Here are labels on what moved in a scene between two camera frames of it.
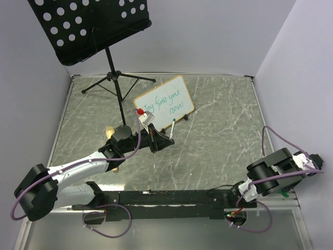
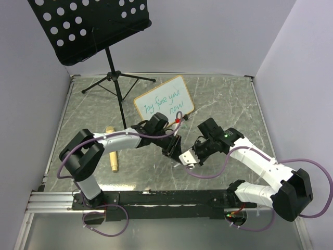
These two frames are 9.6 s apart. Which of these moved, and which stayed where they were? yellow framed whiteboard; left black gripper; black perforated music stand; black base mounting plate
Moved: left black gripper
Stayed: black perforated music stand; black base mounting plate; yellow framed whiteboard
